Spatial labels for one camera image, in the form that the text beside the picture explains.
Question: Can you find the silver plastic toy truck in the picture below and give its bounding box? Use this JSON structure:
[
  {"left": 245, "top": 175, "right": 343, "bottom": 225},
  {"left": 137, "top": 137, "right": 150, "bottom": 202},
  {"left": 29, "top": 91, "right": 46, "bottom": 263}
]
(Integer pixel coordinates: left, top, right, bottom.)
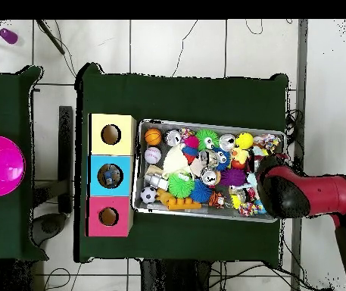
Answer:
[{"left": 144, "top": 174, "right": 170, "bottom": 191}]

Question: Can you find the multicolour knotted rope toy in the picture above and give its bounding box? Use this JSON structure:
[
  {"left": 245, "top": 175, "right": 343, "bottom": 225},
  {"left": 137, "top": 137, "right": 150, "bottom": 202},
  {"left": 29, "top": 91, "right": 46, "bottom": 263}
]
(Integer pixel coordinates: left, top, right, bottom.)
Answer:
[{"left": 252, "top": 133, "right": 282, "bottom": 152}]

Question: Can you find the shallow metal mesh bin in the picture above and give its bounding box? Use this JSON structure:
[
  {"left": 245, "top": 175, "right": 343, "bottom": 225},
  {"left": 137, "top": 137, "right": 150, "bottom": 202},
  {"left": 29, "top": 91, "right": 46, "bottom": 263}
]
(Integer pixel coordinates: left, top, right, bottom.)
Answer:
[{"left": 131, "top": 119, "right": 287, "bottom": 224}]

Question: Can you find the wooden box with three holes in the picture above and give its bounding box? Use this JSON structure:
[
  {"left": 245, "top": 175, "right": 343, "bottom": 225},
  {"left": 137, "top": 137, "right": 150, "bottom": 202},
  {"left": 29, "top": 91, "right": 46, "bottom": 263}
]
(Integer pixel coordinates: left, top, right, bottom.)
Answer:
[{"left": 87, "top": 113, "right": 138, "bottom": 238}]

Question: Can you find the white toy baseball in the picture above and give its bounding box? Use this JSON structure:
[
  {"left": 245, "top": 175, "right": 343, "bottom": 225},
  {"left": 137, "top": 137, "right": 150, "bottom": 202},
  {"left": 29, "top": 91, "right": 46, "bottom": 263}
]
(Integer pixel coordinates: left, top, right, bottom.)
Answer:
[{"left": 144, "top": 146, "right": 162, "bottom": 164}]

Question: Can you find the large green fuzzy eyed ball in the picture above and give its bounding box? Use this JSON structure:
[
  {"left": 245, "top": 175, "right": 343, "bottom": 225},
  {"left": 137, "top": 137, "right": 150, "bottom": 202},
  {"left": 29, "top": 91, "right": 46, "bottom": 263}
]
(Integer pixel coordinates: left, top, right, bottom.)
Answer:
[{"left": 167, "top": 173, "right": 196, "bottom": 200}]

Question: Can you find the orange toy basketball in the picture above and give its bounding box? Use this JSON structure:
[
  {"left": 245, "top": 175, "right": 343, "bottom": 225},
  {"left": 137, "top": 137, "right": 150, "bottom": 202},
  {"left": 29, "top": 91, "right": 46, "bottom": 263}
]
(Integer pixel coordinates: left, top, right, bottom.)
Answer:
[{"left": 144, "top": 128, "right": 164, "bottom": 146}]

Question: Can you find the small green fuzzy eyed ball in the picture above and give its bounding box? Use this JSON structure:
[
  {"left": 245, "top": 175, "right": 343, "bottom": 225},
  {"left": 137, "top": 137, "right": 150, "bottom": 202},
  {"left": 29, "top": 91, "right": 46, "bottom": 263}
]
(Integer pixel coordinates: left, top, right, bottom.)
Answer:
[{"left": 195, "top": 129, "right": 220, "bottom": 152}]

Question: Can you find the black and white soccer ball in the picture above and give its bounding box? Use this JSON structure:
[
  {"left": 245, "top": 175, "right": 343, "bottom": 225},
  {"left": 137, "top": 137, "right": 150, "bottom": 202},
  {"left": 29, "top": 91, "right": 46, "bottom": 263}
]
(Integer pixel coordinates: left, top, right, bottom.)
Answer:
[{"left": 140, "top": 186, "right": 157, "bottom": 205}]

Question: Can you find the blue fuzzy eyed ball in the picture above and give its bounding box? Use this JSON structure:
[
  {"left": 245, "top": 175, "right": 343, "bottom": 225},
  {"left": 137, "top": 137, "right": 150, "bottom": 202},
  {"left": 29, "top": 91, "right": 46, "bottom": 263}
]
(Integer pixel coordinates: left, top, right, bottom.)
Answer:
[{"left": 213, "top": 147, "right": 232, "bottom": 171}]

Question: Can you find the purple spiky ball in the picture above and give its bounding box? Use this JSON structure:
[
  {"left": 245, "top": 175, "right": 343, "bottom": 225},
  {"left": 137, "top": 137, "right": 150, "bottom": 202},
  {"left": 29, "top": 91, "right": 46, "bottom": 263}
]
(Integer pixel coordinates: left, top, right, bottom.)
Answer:
[{"left": 219, "top": 167, "right": 247, "bottom": 186}]

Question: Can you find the dark green tablecloth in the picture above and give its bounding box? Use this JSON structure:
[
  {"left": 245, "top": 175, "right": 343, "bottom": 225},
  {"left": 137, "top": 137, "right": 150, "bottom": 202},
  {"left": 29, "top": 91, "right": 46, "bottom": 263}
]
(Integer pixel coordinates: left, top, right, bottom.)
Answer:
[
  {"left": 0, "top": 65, "right": 49, "bottom": 262},
  {"left": 73, "top": 62, "right": 289, "bottom": 263}
]

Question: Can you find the yellow smiley ball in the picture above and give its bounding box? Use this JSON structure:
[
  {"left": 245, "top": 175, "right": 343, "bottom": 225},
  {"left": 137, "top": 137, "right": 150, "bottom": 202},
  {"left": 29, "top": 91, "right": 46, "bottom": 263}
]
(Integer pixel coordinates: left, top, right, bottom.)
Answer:
[{"left": 235, "top": 132, "right": 254, "bottom": 150}]

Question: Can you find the black rod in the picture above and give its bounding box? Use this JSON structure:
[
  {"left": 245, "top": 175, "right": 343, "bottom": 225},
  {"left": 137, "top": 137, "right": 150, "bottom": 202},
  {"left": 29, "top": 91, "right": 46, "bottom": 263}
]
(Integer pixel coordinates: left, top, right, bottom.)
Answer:
[{"left": 36, "top": 19, "right": 67, "bottom": 55}]

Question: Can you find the pink plastic object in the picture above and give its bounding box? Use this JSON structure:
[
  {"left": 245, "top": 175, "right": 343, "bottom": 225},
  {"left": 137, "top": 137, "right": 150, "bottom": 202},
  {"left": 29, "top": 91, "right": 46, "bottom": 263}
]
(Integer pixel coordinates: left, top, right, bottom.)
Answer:
[{"left": 0, "top": 135, "right": 26, "bottom": 197}]

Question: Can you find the purple bottle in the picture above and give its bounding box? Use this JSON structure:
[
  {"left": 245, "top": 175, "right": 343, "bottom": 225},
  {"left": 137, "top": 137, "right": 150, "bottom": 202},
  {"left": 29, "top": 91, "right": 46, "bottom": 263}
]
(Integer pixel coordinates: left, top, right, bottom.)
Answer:
[{"left": 0, "top": 27, "right": 19, "bottom": 45}]

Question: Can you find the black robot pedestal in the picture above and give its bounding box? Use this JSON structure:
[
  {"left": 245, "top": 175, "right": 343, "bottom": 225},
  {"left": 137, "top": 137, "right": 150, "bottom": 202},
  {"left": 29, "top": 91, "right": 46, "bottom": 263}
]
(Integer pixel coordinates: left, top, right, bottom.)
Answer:
[{"left": 139, "top": 258, "right": 213, "bottom": 291}]

